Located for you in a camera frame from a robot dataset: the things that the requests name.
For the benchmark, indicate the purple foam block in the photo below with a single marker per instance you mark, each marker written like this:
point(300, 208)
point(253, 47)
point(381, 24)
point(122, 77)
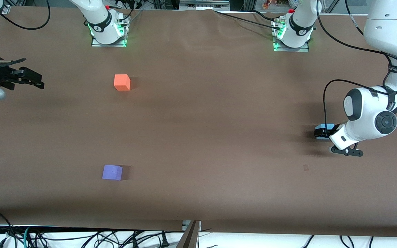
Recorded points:
point(112, 172)

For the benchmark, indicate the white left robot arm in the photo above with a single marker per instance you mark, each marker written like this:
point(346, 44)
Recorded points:
point(370, 113)

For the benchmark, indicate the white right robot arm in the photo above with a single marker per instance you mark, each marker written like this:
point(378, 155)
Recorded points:
point(98, 20)

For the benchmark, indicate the grey aluminium profile post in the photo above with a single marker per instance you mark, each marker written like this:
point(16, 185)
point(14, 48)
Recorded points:
point(190, 237)

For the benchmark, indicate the orange foam block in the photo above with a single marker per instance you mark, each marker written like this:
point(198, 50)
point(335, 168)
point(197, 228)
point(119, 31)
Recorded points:
point(122, 82)

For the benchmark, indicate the aluminium frame corner profile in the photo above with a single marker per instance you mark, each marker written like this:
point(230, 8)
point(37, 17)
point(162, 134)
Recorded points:
point(6, 8)

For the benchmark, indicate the brown paper table cover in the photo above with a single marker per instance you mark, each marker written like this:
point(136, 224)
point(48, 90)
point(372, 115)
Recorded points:
point(219, 103)

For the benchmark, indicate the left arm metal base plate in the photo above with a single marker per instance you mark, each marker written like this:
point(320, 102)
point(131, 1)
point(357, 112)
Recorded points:
point(302, 49)

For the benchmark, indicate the light blue foam block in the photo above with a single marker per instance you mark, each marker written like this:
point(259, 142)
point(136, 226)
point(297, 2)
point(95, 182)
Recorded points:
point(322, 127)

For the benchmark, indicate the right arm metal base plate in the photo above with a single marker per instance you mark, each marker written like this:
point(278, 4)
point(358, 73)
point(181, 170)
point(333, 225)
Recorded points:
point(109, 45)

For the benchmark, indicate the black power plug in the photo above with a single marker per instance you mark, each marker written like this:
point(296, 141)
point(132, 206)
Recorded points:
point(164, 241)

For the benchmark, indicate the small orange toy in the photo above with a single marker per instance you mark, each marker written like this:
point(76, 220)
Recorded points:
point(268, 4)

